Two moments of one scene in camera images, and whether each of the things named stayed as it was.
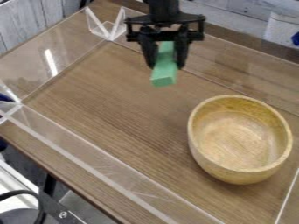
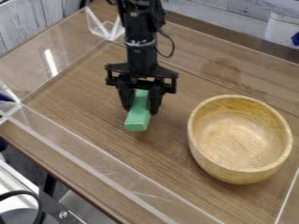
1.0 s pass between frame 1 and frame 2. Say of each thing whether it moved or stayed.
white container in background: stayed
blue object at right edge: stayed
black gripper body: moved
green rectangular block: moved
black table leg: stayed
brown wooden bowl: stayed
